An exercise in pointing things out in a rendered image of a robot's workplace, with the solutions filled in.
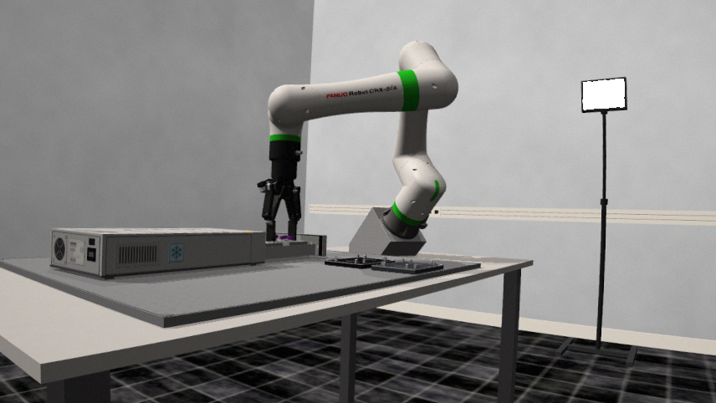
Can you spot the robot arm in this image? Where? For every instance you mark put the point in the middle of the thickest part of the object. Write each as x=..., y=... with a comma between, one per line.
x=425, y=84

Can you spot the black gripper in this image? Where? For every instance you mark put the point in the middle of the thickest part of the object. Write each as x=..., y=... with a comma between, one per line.
x=284, y=173

